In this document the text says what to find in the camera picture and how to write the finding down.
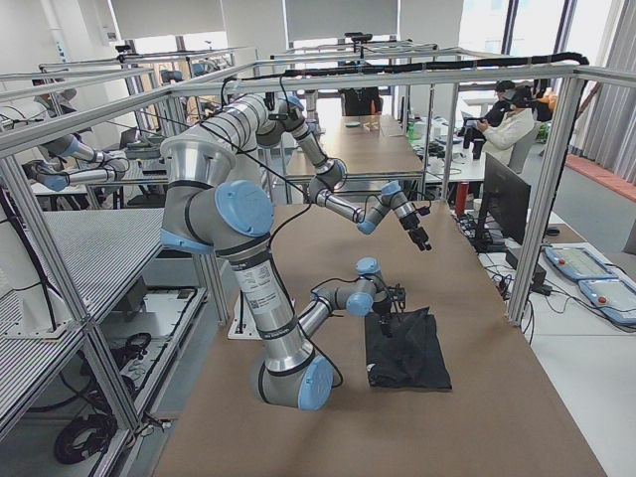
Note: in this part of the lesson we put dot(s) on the black huawei monitor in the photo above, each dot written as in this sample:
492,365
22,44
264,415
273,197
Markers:
506,201

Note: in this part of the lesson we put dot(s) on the black graphic t-shirt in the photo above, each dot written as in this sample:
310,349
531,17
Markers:
410,357

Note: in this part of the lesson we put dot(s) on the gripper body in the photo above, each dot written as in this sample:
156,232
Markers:
383,310
412,226

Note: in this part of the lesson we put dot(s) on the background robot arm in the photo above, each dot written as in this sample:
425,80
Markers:
81,164

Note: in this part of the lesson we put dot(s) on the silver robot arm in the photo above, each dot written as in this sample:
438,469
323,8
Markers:
285,115
208,213

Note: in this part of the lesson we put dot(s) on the teach pendant with red button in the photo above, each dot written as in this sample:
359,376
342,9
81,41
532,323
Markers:
577,263

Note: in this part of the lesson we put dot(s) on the seated person white jacket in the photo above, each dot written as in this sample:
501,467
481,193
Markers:
517,123

